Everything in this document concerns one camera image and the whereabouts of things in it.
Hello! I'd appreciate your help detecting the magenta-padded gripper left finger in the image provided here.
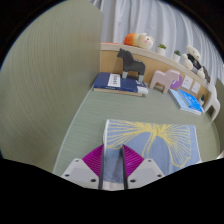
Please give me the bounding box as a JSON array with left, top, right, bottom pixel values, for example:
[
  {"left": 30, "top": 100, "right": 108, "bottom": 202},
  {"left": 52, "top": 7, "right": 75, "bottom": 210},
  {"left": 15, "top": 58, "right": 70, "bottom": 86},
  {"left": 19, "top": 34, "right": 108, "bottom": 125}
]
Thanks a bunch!
[{"left": 60, "top": 144, "right": 105, "bottom": 191}]

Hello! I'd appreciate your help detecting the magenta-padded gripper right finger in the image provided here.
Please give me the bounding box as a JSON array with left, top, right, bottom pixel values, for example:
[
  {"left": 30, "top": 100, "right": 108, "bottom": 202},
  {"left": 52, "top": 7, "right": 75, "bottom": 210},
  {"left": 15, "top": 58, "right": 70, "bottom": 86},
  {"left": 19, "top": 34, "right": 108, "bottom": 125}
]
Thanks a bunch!
[{"left": 121, "top": 144, "right": 166, "bottom": 190}]

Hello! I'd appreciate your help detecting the blue towel with yellow print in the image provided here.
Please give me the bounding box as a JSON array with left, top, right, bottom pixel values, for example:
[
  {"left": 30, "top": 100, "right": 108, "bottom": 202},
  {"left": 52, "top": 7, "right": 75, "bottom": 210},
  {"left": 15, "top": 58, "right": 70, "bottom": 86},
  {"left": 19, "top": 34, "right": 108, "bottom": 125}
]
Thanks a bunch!
[{"left": 101, "top": 118, "right": 203, "bottom": 191}]

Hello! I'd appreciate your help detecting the light blue book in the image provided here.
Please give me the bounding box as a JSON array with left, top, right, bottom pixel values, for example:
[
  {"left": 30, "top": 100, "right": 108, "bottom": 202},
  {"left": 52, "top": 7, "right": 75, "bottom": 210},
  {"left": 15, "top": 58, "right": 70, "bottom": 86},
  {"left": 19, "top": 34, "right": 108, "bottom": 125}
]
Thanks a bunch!
[{"left": 168, "top": 88, "right": 203, "bottom": 116}]

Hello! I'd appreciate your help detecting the bright blue book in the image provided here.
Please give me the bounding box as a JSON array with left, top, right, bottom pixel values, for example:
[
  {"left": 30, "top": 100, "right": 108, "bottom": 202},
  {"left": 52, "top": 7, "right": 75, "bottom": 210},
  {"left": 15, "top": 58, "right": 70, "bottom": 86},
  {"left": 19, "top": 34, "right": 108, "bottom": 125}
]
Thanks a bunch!
[{"left": 177, "top": 88, "right": 206, "bottom": 114}]

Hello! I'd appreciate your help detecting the green desk partition panel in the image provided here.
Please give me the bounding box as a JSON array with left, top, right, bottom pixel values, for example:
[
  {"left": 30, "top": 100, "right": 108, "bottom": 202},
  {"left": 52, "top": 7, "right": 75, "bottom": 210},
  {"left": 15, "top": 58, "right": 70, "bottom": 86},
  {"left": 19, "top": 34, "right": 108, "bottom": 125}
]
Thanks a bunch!
[
  {"left": 213, "top": 77, "right": 224, "bottom": 158},
  {"left": 0, "top": 1, "right": 105, "bottom": 174}
]

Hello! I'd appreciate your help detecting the navy blue book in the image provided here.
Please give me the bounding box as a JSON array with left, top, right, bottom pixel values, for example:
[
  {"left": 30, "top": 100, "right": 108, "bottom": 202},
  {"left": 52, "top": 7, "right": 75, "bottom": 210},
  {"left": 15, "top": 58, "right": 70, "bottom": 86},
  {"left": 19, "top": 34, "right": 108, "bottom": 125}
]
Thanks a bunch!
[{"left": 92, "top": 72, "right": 150, "bottom": 98}]

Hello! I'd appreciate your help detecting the pink horse figurine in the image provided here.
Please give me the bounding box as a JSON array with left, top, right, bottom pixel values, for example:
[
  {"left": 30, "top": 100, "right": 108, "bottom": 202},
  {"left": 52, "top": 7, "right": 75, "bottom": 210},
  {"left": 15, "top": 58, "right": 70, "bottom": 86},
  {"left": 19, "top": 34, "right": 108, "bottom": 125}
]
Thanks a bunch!
[{"left": 149, "top": 68, "right": 181, "bottom": 96}]

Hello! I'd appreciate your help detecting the dark grey horse figurine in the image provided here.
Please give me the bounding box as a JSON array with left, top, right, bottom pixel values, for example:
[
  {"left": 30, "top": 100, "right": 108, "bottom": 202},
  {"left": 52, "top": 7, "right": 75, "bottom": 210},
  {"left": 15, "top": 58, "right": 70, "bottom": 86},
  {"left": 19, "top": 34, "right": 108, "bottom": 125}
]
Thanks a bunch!
[{"left": 116, "top": 47, "right": 147, "bottom": 83}]

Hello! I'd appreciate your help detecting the wooden desk shelf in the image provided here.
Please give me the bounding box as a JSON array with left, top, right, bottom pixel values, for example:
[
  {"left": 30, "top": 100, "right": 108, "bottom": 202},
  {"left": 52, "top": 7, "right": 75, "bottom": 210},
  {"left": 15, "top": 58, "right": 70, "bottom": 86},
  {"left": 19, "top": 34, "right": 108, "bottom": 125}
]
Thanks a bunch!
[{"left": 99, "top": 42, "right": 218, "bottom": 104}]

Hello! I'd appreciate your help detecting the small dark horse figurine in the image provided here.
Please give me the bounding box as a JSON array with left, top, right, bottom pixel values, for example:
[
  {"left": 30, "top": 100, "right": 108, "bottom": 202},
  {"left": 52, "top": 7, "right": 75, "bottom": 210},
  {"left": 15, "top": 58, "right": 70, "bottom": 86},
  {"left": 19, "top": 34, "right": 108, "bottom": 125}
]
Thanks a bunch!
[{"left": 201, "top": 65, "right": 212, "bottom": 84}]

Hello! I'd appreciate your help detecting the white teddy bear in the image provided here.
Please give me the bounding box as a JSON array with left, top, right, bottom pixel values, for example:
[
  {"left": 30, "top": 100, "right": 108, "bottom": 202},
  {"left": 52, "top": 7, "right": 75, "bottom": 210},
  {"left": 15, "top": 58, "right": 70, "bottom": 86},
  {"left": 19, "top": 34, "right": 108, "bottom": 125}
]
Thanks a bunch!
[{"left": 179, "top": 44, "right": 206, "bottom": 80}]

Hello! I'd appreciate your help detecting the orange and cream plush toy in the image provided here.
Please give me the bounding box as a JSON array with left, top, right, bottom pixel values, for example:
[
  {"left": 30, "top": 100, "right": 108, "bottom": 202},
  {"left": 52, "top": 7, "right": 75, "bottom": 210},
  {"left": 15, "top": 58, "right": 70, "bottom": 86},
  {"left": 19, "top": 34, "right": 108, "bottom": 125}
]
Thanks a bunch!
[{"left": 122, "top": 32, "right": 156, "bottom": 51}]

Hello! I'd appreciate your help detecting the light grey curtain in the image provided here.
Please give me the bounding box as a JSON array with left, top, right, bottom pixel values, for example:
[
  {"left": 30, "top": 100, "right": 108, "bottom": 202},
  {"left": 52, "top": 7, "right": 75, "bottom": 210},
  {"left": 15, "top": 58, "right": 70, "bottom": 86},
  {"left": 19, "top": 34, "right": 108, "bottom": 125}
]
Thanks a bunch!
[{"left": 89, "top": 0, "right": 224, "bottom": 84}]

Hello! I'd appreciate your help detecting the white wall socket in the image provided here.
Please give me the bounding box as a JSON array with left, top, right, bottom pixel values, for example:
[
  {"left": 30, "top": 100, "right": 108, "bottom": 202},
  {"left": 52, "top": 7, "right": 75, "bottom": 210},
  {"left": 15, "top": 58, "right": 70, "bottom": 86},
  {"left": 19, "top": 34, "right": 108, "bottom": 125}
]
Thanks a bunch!
[
  {"left": 190, "top": 81, "right": 202, "bottom": 95},
  {"left": 180, "top": 75, "right": 194, "bottom": 91}
]

